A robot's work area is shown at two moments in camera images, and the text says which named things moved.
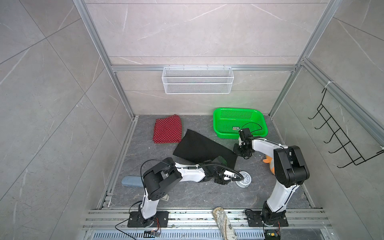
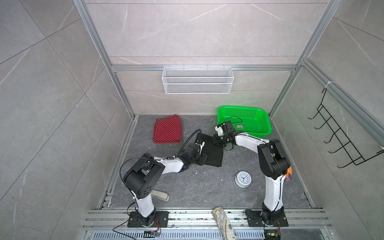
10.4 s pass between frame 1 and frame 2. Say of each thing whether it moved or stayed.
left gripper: moved
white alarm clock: stayed
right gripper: moved
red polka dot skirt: stayed
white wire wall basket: stayed
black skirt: moved
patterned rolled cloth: stayed
